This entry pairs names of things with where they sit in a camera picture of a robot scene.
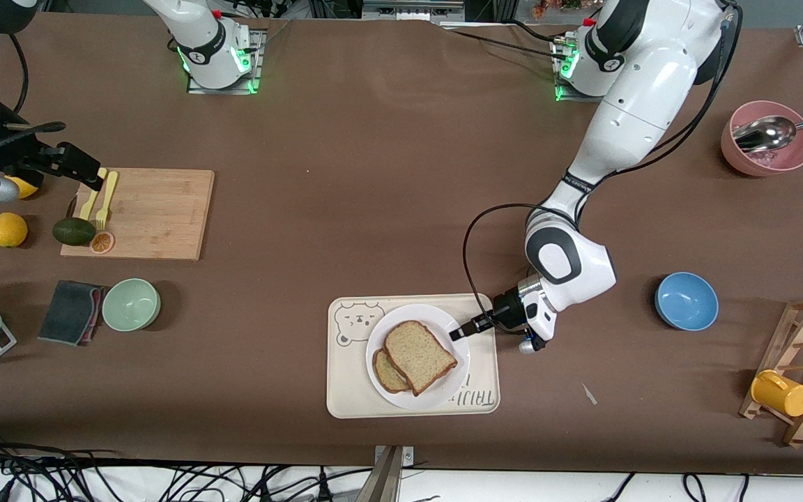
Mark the grey metal camera mount bracket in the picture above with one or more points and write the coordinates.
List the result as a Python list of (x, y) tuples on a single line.
[(393, 457)]

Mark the yellow plastic knife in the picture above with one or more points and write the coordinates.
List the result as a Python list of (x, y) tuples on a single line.
[(89, 203)]

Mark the orange fruit slice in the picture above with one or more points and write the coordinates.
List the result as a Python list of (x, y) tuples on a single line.
[(102, 242)]

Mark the cream bear print tray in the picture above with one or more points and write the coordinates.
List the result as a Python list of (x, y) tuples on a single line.
[(346, 380)]

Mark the large metal spoon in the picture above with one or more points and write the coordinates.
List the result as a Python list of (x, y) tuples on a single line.
[(767, 132)]

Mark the wooden peg drying rack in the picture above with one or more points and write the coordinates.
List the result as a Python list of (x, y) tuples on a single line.
[(774, 348)]

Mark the plain seeded bread slice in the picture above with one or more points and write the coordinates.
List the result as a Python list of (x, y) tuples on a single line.
[(419, 355)]

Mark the toast slice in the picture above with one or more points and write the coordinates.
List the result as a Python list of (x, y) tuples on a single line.
[(387, 373)]

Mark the blue bowl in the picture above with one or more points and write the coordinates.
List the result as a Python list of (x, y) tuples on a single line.
[(687, 301)]

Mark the round yellow citrus fruit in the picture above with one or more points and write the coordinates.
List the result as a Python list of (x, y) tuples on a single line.
[(8, 230)]

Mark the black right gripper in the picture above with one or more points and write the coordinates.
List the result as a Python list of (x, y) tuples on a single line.
[(19, 155)]

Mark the pale green bowl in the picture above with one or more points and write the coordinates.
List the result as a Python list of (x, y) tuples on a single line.
[(131, 305)]

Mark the yellow plastic mug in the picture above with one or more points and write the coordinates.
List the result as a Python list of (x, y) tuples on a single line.
[(785, 397)]

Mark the grey folded cloth pink lining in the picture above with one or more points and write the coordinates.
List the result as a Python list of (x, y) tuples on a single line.
[(67, 314)]

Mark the pink bowl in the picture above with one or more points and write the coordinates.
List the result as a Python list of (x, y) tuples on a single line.
[(792, 164)]

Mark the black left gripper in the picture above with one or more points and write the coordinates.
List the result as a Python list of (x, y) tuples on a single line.
[(504, 309)]

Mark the grey metal background box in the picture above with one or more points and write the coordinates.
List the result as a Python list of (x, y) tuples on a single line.
[(408, 10)]

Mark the small white tape scrap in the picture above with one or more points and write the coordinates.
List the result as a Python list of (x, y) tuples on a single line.
[(588, 394)]

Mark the dark green avocado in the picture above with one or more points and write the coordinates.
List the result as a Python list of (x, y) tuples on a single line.
[(74, 231)]

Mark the wooden cutting board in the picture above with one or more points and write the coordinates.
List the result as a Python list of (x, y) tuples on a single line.
[(157, 209)]

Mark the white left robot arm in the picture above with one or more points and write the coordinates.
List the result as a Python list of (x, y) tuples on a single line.
[(645, 90)]

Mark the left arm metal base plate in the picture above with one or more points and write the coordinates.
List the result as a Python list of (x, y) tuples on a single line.
[(569, 98)]

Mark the round white plate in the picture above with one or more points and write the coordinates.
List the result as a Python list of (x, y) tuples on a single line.
[(380, 335)]

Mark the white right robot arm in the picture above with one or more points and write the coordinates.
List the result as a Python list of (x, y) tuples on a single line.
[(206, 49)]

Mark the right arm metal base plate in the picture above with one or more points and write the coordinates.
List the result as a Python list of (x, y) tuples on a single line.
[(258, 70)]

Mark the yellow plastic fork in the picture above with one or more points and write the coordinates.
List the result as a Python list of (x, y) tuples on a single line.
[(109, 199)]

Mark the yellow lemon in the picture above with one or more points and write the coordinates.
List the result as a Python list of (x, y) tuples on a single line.
[(26, 188)]

